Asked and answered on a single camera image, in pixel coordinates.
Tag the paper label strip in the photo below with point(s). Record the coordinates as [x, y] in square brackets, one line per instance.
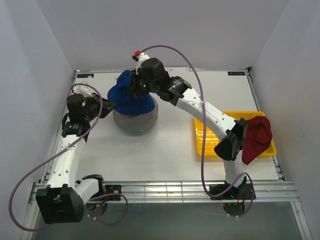
[176, 69]

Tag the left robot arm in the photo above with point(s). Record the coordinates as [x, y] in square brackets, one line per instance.
[63, 199]

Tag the dark red hat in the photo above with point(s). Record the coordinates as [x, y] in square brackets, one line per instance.
[258, 138]

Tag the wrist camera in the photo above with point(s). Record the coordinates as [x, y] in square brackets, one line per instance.
[81, 89]
[139, 57]

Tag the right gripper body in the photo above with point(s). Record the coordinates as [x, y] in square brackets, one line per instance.
[146, 86]

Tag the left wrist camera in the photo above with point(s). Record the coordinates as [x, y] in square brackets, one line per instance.
[81, 89]

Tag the grey bucket hat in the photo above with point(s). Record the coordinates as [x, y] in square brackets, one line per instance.
[137, 122]

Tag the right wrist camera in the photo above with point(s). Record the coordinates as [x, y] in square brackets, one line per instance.
[139, 57]

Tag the blue hat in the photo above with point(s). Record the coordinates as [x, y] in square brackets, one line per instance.
[129, 104]

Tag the teal bucket hat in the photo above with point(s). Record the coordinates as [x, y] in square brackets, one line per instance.
[137, 132]

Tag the aluminium front rail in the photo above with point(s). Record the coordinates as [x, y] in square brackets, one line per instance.
[192, 192]

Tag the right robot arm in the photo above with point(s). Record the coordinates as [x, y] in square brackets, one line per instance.
[231, 132]

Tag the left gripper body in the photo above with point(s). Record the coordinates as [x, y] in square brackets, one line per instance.
[93, 108]

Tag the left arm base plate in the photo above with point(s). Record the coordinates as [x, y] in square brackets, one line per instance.
[108, 193]

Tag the yellow plastic tray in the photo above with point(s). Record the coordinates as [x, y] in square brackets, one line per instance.
[211, 140]

